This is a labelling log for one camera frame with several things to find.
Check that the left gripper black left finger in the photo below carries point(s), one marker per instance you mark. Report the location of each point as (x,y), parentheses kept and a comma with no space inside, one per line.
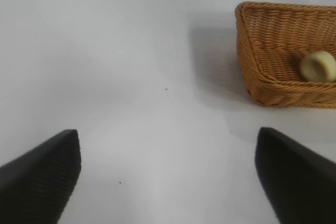
(34,182)

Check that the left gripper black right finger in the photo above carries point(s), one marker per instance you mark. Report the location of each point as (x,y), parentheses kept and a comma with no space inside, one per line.
(296,182)

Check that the brown woven wicker basket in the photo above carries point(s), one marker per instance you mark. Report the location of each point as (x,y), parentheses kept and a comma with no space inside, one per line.
(273,51)

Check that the pale yellow egg yolk pastry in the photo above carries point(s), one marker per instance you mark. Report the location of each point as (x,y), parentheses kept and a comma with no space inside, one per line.
(319,68)

